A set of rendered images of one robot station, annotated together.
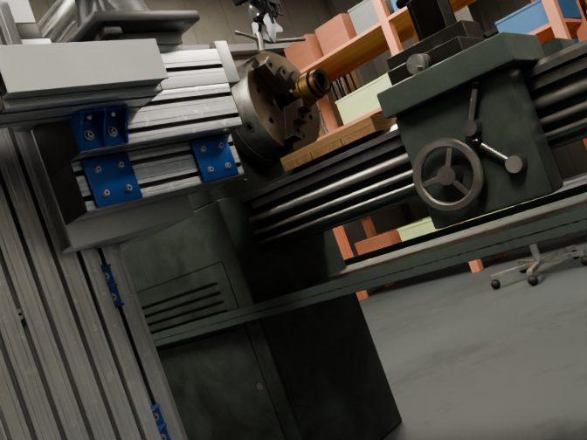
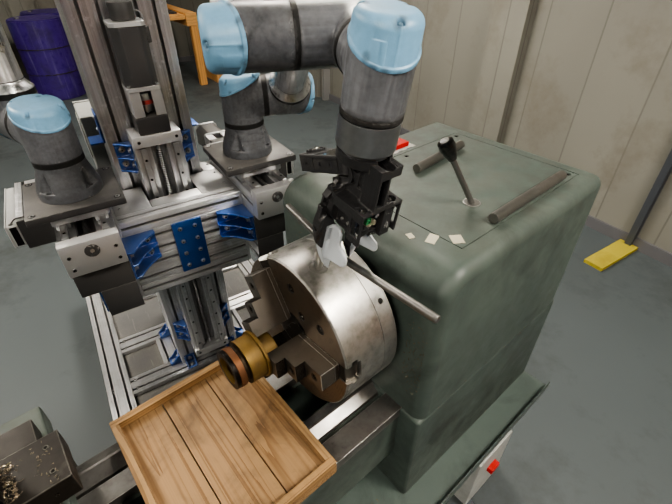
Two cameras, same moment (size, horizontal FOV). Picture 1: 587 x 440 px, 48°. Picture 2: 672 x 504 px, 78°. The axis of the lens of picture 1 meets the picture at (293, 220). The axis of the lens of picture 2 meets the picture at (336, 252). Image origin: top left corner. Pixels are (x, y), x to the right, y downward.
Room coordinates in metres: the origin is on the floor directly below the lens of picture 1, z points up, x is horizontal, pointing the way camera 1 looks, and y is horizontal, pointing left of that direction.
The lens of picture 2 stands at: (2.11, -0.63, 1.69)
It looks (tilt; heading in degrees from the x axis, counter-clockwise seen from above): 37 degrees down; 101
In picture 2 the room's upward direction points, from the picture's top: straight up
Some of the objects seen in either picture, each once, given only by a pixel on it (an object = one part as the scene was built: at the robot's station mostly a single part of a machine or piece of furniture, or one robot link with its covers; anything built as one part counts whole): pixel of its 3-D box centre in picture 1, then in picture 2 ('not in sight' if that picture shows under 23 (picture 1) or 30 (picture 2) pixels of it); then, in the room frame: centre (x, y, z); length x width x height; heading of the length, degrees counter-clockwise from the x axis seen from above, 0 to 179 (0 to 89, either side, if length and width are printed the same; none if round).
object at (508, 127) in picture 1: (472, 151); not in sight; (1.38, -0.40, 0.73); 0.27 x 0.12 x 0.27; 52
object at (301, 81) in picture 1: (310, 87); (249, 357); (1.86, -0.18, 1.08); 0.09 x 0.09 x 0.09; 52
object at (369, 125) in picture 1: (361, 139); (220, 446); (1.80, -0.25, 0.89); 0.36 x 0.30 x 0.04; 142
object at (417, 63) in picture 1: (417, 64); not in sight; (1.38, -0.36, 0.95); 0.07 x 0.04 x 0.04; 142
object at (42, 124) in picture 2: not in sight; (44, 127); (1.23, 0.20, 1.33); 0.13 x 0.12 x 0.14; 155
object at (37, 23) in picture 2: not in sight; (53, 52); (-2.89, 4.70, 0.47); 1.27 x 0.78 x 0.94; 134
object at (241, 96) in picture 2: not in sight; (243, 95); (1.60, 0.54, 1.33); 0.13 x 0.12 x 0.14; 25
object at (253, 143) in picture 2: not in sight; (246, 134); (1.60, 0.53, 1.21); 0.15 x 0.15 x 0.10
